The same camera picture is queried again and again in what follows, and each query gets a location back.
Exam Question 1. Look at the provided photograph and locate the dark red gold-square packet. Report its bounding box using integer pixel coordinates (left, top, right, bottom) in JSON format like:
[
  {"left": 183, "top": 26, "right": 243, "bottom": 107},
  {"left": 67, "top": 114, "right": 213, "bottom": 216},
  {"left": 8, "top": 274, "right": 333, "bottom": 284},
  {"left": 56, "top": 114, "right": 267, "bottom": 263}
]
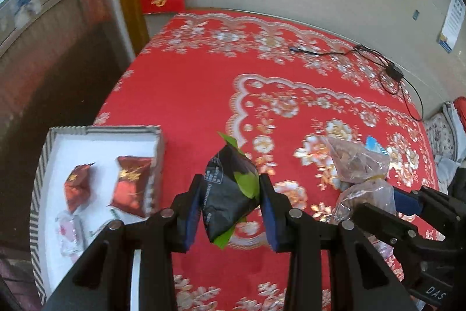
[{"left": 109, "top": 156, "right": 153, "bottom": 217}]

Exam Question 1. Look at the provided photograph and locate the blue and white milk packet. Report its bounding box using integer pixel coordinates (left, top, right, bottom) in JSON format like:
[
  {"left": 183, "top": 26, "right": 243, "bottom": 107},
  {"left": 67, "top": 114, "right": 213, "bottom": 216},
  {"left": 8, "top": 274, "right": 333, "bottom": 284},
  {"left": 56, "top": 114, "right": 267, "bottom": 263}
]
[{"left": 365, "top": 136, "right": 387, "bottom": 156}]

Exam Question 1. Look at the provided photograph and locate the blue paper cutout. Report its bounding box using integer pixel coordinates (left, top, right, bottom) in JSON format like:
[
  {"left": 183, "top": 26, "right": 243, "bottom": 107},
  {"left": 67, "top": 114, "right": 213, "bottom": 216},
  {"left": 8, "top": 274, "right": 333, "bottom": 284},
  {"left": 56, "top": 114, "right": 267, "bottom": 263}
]
[{"left": 11, "top": 0, "right": 39, "bottom": 18}]

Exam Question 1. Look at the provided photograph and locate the black cable with adapter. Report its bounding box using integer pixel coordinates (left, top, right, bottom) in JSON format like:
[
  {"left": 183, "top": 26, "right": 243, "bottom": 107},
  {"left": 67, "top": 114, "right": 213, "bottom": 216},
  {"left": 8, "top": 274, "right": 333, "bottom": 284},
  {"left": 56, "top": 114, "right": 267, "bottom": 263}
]
[{"left": 289, "top": 44, "right": 426, "bottom": 122}]

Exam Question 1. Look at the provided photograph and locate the striped cardboard box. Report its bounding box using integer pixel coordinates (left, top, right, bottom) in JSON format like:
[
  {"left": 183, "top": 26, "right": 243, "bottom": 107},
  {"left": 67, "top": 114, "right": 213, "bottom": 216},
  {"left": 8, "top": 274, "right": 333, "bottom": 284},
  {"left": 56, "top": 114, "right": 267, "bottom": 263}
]
[{"left": 30, "top": 125, "right": 166, "bottom": 304}]

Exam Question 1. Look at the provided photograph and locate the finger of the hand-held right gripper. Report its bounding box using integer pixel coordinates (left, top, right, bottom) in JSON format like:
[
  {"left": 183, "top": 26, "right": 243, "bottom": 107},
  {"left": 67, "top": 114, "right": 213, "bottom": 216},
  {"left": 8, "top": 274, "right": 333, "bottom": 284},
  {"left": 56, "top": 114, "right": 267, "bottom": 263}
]
[
  {"left": 392, "top": 185, "right": 466, "bottom": 239},
  {"left": 354, "top": 202, "right": 430, "bottom": 253}
]

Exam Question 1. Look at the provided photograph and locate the small red foil packet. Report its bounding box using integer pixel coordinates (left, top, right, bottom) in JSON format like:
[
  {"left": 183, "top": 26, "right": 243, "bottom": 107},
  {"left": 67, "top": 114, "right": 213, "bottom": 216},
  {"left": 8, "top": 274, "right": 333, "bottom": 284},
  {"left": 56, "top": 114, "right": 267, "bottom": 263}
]
[{"left": 63, "top": 162, "right": 96, "bottom": 214}]

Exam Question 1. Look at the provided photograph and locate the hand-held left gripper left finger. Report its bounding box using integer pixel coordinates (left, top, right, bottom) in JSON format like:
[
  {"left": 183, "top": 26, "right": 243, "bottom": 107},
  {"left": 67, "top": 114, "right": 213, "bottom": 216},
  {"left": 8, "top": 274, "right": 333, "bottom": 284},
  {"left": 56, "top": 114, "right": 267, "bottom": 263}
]
[{"left": 42, "top": 174, "right": 204, "bottom": 311}]

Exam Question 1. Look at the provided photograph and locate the floral cushion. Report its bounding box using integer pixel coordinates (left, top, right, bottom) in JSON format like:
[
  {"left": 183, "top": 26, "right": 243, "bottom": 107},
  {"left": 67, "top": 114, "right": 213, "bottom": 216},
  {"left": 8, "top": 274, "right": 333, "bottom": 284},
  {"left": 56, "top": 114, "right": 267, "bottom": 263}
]
[{"left": 426, "top": 110, "right": 457, "bottom": 160}]

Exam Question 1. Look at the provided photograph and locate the grey cloth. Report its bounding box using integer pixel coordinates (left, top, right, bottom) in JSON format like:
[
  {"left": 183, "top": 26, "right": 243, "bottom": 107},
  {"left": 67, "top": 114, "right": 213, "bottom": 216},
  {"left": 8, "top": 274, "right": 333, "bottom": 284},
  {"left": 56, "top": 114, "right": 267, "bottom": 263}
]
[{"left": 435, "top": 101, "right": 466, "bottom": 188}]

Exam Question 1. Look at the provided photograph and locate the wall calendar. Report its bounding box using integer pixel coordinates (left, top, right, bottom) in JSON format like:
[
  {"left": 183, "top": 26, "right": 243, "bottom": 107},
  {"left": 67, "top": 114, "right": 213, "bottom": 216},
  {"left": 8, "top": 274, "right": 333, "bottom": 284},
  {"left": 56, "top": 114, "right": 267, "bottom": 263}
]
[{"left": 439, "top": 0, "right": 466, "bottom": 55}]

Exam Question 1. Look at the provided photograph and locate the black and green packet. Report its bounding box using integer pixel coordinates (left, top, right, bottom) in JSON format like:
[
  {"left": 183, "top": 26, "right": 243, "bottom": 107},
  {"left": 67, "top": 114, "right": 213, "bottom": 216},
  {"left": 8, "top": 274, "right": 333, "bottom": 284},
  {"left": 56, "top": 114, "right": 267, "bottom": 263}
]
[{"left": 202, "top": 132, "right": 260, "bottom": 249}]

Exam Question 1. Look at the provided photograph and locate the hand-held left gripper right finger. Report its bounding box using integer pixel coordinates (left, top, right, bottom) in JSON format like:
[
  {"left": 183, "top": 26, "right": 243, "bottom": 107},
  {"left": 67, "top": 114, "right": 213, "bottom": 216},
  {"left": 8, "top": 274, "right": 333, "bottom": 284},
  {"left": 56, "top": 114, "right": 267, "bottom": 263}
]
[{"left": 258, "top": 173, "right": 419, "bottom": 311}]

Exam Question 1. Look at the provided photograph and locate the red cushion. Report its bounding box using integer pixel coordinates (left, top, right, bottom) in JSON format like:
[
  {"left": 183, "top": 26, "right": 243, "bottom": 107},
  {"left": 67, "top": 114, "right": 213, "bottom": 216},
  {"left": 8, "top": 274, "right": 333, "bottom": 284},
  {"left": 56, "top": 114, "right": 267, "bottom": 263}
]
[{"left": 453, "top": 96, "right": 466, "bottom": 122}]

